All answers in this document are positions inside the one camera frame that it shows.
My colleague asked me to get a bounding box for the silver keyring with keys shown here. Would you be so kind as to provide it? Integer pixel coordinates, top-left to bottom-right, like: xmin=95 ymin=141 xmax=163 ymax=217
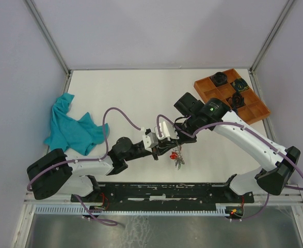
xmin=171 ymin=145 xmax=185 ymax=170

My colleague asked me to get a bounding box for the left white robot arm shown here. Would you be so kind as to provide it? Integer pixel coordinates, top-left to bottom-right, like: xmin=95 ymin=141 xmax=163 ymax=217
xmin=27 ymin=133 xmax=179 ymax=202

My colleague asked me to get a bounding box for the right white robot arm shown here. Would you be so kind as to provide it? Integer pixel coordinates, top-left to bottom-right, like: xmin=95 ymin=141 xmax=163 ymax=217
xmin=174 ymin=92 xmax=301 ymax=202

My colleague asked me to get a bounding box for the black round part lower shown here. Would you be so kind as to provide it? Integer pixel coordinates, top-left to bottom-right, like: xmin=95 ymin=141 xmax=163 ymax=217
xmin=226 ymin=92 xmax=245 ymax=109

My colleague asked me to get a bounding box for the black round part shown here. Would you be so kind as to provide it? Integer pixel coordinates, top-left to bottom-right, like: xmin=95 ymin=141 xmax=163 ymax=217
xmin=210 ymin=72 xmax=228 ymax=87
xmin=226 ymin=92 xmax=245 ymax=109

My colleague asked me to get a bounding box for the black round part top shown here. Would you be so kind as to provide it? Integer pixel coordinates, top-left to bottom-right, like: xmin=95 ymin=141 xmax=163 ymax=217
xmin=210 ymin=72 xmax=228 ymax=87

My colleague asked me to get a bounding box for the orange compartment tray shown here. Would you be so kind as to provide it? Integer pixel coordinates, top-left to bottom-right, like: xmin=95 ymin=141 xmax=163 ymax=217
xmin=194 ymin=69 xmax=270 ymax=124

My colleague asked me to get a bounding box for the green yellow round part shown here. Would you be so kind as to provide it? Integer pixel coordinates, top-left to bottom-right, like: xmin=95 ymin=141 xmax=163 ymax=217
xmin=231 ymin=78 xmax=249 ymax=92

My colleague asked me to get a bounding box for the teal cloth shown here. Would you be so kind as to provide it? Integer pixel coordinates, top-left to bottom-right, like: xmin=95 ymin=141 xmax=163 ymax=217
xmin=44 ymin=93 xmax=109 ymax=156

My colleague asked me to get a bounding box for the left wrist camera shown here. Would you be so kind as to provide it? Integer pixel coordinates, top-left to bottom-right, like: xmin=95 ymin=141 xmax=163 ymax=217
xmin=141 ymin=127 xmax=159 ymax=152

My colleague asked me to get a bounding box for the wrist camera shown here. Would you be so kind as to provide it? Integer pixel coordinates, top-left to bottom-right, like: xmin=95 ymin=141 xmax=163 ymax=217
xmin=141 ymin=127 xmax=159 ymax=152
xmin=154 ymin=121 xmax=179 ymax=140

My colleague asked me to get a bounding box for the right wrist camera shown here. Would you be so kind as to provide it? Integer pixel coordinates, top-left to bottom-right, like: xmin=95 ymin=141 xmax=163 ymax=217
xmin=154 ymin=121 xmax=179 ymax=140

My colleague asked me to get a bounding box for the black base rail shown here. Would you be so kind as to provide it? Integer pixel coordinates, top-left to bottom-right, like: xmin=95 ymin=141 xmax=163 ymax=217
xmin=81 ymin=182 xmax=254 ymax=210

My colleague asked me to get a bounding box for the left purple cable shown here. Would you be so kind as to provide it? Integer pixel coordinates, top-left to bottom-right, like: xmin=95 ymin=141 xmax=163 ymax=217
xmin=27 ymin=107 xmax=145 ymax=227

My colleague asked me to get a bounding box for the white slotted cable duct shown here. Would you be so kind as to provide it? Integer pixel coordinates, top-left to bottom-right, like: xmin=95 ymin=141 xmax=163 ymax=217
xmin=34 ymin=204 xmax=229 ymax=216

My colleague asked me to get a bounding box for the right aluminium frame post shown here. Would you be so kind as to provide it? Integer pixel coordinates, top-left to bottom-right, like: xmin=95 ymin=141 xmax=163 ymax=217
xmin=249 ymin=0 xmax=299 ymax=73

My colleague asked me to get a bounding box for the aluminium frame post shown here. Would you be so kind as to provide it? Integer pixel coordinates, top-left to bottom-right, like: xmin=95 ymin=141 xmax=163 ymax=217
xmin=249 ymin=0 xmax=299 ymax=73
xmin=23 ymin=0 xmax=71 ymax=76

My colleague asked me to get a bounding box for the aluminium front frame rail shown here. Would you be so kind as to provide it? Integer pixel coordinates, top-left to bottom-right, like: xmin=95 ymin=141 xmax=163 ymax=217
xmin=23 ymin=189 xmax=303 ymax=206

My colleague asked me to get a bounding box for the left aluminium frame post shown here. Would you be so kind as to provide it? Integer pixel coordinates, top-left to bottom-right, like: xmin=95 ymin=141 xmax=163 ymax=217
xmin=23 ymin=0 xmax=71 ymax=76

